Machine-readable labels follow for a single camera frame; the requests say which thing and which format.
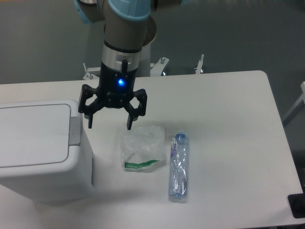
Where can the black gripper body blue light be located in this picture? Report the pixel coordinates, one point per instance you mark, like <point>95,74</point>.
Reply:
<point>115,89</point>

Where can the white furniture leg at right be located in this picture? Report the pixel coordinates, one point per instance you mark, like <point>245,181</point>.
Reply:
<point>295,108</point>

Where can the crushed clear plastic bottle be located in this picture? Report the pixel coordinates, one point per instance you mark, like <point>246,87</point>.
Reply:
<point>179,168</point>

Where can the white plastic trash can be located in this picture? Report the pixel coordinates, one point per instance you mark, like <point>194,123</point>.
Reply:
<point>45,154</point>

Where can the crumpled white plastic bag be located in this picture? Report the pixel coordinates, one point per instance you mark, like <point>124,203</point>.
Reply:
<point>143,149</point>

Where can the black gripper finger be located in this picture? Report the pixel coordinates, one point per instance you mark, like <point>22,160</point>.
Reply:
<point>88,92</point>
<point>134,113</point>

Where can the black clamp at table corner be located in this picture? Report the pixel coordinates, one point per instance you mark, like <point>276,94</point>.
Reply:
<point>297,205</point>

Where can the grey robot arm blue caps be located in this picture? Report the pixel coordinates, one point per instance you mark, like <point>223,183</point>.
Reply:
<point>128,27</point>

